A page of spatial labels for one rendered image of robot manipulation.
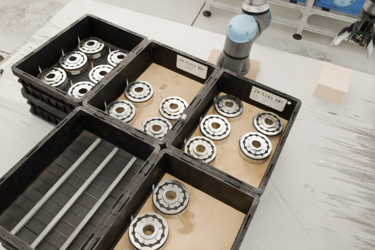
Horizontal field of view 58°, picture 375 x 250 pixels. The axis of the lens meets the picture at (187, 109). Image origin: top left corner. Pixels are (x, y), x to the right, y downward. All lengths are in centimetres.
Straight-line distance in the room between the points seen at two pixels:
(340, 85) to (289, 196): 56
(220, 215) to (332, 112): 75
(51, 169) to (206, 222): 48
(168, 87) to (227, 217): 53
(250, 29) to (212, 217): 75
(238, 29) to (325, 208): 72
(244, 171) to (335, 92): 63
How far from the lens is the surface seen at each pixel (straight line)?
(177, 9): 322
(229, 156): 108
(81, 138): 113
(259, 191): 93
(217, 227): 97
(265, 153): 108
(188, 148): 105
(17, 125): 139
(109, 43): 145
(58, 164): 109
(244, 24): 140
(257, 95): 120
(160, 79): 128
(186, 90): 125
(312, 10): 301
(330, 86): 152
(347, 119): 154
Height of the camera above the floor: 172
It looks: 48 degrees down
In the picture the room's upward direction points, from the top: 6 degrees clockwise
